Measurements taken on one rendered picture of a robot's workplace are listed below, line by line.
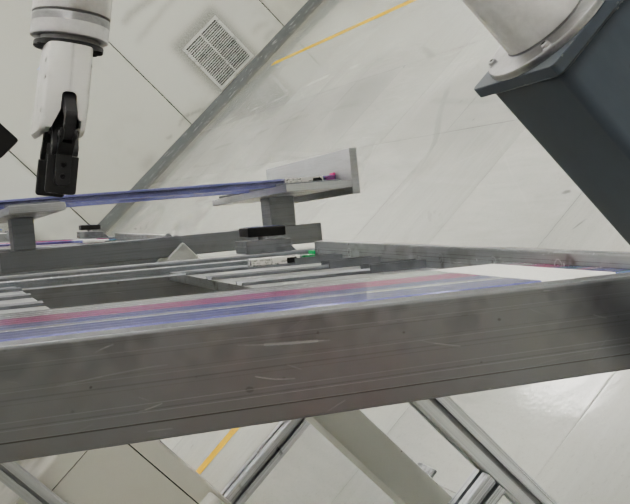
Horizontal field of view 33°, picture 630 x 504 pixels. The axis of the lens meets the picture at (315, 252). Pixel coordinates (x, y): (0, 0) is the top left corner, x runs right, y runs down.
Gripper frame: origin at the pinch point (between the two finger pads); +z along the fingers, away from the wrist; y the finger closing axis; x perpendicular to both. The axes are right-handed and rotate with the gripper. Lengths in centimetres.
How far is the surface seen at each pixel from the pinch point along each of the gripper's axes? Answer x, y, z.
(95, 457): 22, -85, 47
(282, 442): 59, -82, 42
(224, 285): 15.3, 16.7, 8.8
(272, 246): 28.1, -8.0, 4.1
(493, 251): 33.6, 36.6, 3.3
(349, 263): 30.2, 12.2, 5.4
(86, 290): 5.6, -8.0, 11.4
